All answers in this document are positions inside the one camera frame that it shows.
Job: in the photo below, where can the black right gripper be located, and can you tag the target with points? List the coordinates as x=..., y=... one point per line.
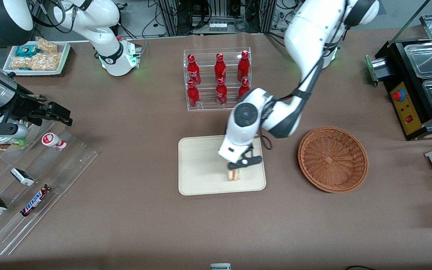
x=24, y=106

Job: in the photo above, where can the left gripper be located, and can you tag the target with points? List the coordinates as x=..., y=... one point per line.
x=249, y=148

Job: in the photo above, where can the triangular sandwich with red filling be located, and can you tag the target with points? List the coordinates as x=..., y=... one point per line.
x=234, y=174

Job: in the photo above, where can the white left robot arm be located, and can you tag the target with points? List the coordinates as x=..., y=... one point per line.
x=313, y=33

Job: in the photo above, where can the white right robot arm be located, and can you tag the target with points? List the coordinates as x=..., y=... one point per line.
x=103, y=22

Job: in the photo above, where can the cream rectangular plastic tray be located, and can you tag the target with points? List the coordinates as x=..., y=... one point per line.
x=201, y=168

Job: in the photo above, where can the white tray with nut snacks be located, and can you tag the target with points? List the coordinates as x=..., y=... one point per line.
x=62, y=60

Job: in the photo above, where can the round brown wicker basket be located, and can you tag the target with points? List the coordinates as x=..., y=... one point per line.
x=332, y=159

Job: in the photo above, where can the small white yogurt bottle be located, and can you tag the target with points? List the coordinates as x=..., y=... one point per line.
x=53, y=141

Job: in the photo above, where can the clear acrylic stepped display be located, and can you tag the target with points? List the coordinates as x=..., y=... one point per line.
x=62, y=168

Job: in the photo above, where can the large peanut brittle packet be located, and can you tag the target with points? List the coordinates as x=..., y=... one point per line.
x=38, y=62

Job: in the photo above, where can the round green-rimmed snack cup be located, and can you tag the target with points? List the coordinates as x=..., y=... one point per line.
x=4, y=143

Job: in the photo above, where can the small peanut brittle packet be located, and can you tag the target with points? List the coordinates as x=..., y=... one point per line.
x=47, y=45

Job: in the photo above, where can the clear acrylic bottle rack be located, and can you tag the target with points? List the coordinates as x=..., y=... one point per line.
x=208, y=103

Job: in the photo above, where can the red cola bottle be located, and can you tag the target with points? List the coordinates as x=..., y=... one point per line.
x=220, y=67
x=221, y=93
x=193, y=95
x=243, y=65
x=243, y=90
x=193, y=69

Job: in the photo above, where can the teal snack packet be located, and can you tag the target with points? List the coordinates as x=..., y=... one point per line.
x=26, y=50

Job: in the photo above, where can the Snickers chocolate bar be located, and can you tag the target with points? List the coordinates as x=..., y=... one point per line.
x=36, y=200

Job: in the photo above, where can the small grey-white device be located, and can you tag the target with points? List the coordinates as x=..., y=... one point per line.
x=220, y=266

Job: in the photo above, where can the white power strip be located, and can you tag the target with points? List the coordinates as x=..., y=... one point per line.
x=218, y=27

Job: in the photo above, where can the black food warmer yellow panel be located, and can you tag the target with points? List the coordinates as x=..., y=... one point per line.
x=403, y=101

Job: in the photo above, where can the aluminium frame equipment rack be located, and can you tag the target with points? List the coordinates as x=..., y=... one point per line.
x=186, y=15

